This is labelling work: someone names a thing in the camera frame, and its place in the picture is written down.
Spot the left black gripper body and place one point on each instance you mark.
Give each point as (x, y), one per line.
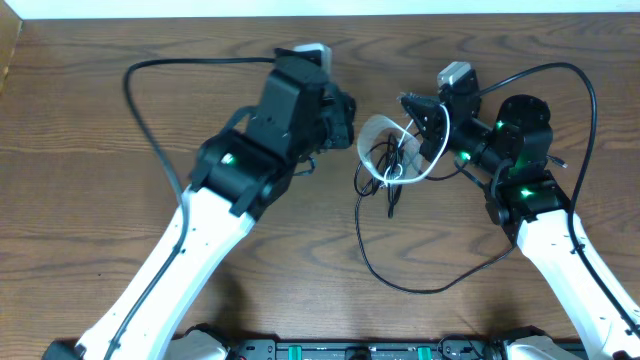
(340, 131)

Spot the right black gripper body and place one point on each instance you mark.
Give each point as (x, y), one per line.
(470, 142)

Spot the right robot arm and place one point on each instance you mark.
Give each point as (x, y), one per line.
(524, 198)

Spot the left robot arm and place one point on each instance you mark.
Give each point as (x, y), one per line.
(238, 174)

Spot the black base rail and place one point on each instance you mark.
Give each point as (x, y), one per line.
(451, 347)

